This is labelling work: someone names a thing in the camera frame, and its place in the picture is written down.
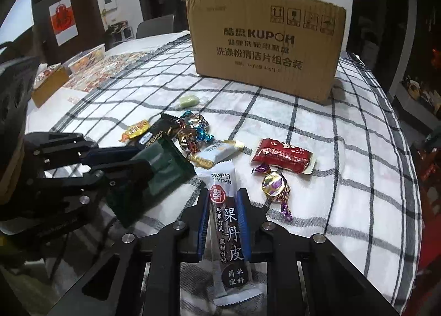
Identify long white brown snack packet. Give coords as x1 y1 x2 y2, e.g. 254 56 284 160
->
195 161 260 306

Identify blue silver foil candy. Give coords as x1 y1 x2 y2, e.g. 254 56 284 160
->
179 111 211 130

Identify black cracker packet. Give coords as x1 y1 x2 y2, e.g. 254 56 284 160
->
136 113 181 149

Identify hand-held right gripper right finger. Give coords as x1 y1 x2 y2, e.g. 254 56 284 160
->
236 188 393 316

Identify cardboard box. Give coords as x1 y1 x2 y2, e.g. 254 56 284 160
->
186 0 347 105

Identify patterned table mat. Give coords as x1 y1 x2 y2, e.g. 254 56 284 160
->
64 50 162 94

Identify checked tablecloth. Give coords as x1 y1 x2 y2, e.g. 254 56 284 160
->
50 30 423 316

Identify red snack packet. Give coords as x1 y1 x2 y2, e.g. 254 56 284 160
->
250 138 318 175

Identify white storage rack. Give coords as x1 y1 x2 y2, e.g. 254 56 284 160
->
105 21 135 49

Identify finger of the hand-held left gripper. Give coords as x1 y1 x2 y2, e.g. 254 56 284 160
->
43 159 155 225
22 132 149 169

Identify grey leather chair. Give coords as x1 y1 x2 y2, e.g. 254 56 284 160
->
135 14 176 40

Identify purple gold wrapped candy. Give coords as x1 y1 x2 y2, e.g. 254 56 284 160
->
251 162 293 222

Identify yellow wrapped candy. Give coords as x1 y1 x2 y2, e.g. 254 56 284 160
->
119 119 151 142

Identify white plastic basket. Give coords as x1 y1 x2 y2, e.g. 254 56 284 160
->
68 44 107 73

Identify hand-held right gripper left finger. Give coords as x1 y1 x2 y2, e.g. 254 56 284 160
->
48 194 212 316

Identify brown gold foil candy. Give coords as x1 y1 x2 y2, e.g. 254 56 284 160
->
176 127 214 155

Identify white snack bar packet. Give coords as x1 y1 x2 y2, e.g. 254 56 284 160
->
188 140 244 168

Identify dark wooden door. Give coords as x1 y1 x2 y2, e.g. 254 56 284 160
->
31 0 106 63

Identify gold foil wrapped candy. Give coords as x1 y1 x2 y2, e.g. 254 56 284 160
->
188 153 213 168

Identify brown tissue box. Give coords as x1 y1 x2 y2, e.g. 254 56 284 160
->
31 64 71 108

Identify red and white door poster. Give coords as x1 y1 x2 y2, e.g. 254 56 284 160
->
48 0 79 46

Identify low white cabinet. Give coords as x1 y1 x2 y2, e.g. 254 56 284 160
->
394 78 441 132

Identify dark green snack packet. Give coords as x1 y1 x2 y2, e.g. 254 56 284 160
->
103 137 197 229

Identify green candy in clear wrapper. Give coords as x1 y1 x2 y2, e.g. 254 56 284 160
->
176 93 207 110

